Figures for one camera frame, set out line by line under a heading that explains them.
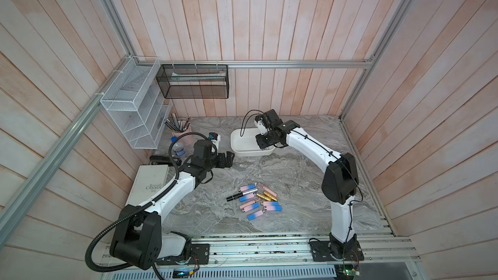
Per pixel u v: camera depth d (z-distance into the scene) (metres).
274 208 0.84
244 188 0.90
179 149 0.96
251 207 0.84
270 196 0.88
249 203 0.86
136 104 0.69
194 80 0.89
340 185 0.51
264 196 0.88
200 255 0.73
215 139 0.76
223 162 0.76
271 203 0.86
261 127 0.78
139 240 0.41
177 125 1.04
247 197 0.87
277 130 0.67
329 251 0.73
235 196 0.87
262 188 0.90
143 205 0.44
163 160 1.01
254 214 0.82
